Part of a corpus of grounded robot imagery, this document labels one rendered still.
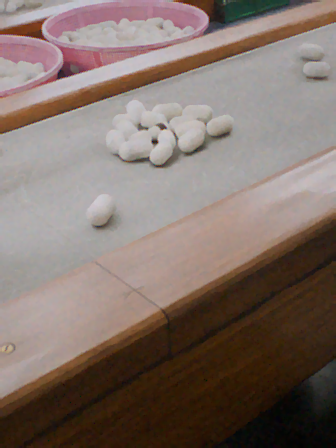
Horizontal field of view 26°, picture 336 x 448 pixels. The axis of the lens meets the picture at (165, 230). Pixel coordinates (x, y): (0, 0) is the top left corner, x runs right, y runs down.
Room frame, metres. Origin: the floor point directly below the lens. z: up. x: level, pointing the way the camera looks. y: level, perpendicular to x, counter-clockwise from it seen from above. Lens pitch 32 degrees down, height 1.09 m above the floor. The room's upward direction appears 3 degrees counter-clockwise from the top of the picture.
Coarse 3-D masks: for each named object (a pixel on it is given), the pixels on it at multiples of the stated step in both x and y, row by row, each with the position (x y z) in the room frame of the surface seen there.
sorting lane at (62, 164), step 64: (256, 64) 1.01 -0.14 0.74; (64, 128) 0.81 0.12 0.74; (256, 128) 0.78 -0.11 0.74; (320, 128) 0.78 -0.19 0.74; (0, 192) 0.65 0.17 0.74; (64, 192) 0.65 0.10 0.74; (128, 192) 0.64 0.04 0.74; (192, 192) 0.64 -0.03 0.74; (0, 256) 0.53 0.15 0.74; (64, 256) 0.53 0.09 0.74
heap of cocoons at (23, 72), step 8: (0, 64) 1.07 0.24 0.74; (8, 64) 1.05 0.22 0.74; (24, 64) 1.05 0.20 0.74; (40, 64) 1.04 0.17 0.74; (0, 72) 1.03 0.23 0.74; (8, 72) 1.03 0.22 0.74; (16, 72) 1.02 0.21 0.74; (24, 72) 1.01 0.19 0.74; (32, 72) 1.01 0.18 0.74; (40, 72) 1.03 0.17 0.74; (0, 80) 0.98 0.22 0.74; (8, 80) 0.97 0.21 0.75; (16, 80) 0.98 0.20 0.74; (24, 80) 0.99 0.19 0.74; (0, 88) 0.97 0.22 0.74
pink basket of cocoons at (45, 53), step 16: (0, 48) 1.10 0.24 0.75; (16, 48) 1.09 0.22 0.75; (32, 48) 1.08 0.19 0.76; (48, 48) 1.05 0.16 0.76; (16, 64) 1.09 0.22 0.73; (32, 64) 1.07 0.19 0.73; (48, 64) 1.04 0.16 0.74; (32, 80) 0.90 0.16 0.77; (48, 80) 0.93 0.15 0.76; (0, 96) 0.87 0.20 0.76
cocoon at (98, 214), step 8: (96, 200) 0.59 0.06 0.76; (104, 200) 0.59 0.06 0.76; (112, 200) 0.60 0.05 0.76; (96, 208) 0.58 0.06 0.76; (104, 208) 0.58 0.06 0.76; (112, 208) 0.59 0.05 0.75; (88, 216) 0.58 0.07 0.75; (96, 216) 0.57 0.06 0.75; (104, 216) 0.57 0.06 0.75; (96, 224) 0.57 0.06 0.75
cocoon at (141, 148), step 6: (144, 138) 0.72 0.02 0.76; (126, 144) 0.71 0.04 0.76; (132, 144) 0.71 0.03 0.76; (138, 144) 0.71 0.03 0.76; (144, 144) 0.71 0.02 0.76; (150, 144) 0.72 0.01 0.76; (120, 150) 0.71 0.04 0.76; (126, 150) 0.71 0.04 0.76; (132, 150) 0.71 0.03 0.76; (138, 150) 0.71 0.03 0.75; (144, 150) 0.71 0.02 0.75; (150, 150) 0.71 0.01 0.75; (120, 156) 0.71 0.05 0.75; (126, 156) 0.70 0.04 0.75; (132, 156) 0.70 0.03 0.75; (138, 156) 0.71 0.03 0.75; (144, 156) 0.71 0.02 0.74
